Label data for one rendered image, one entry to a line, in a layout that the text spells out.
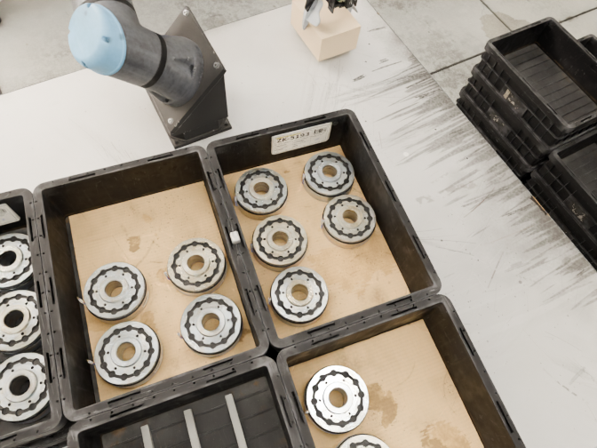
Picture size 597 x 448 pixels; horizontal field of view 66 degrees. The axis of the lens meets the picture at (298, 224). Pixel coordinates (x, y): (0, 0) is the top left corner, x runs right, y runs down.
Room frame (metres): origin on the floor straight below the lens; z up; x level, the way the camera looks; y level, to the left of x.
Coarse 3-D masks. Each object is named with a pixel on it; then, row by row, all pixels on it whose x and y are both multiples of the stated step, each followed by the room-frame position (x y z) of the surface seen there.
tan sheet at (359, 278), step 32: (288, 160) 0.54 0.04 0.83; (288, 192) 0.47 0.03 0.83; (352, 192) 0.49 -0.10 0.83; (256, 224) 0.38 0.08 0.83; (320, 224) 0.41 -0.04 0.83; (320, 256) 0.34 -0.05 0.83; (352, 256) 0.35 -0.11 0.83; (384, 256) 0.36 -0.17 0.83; (352, 288) 0.29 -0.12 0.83; (384, 288) 0.30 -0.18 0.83; (320, 320) 0.22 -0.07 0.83
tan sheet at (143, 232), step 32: (160, 192) 0.42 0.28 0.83; (192, 192) 0.43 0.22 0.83; (96, 224) 0.33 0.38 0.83; (128, 224) 0.34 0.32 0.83; (160, 224) 0.35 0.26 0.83; (192, 224) 0.36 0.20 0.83; (96, 256) 0.27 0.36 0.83; (128, 256) 0.28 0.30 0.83; (160, 256) 0.29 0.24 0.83; (160, 288) 0.23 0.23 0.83; (224, 288) 0.25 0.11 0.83; (96, 320) 0.15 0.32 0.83; (160, 320) 0.17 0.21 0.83; (128, 352) 0.11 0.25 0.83; (192, 352) 0.13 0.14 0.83
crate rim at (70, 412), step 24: (120, 168) 0.40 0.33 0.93; (216, 192) 0.38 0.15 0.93; (48, 240) 0.25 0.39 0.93; (48, 264) 0.21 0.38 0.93; (240, 264) 0.26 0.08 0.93; (48, 288) 0.17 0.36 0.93; (264, 336) 0.15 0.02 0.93; (240, 360) 0.11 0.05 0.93; (168, 384) 0.06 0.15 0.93; (72, 408) 0.01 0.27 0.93; (96, 408) 0.02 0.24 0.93
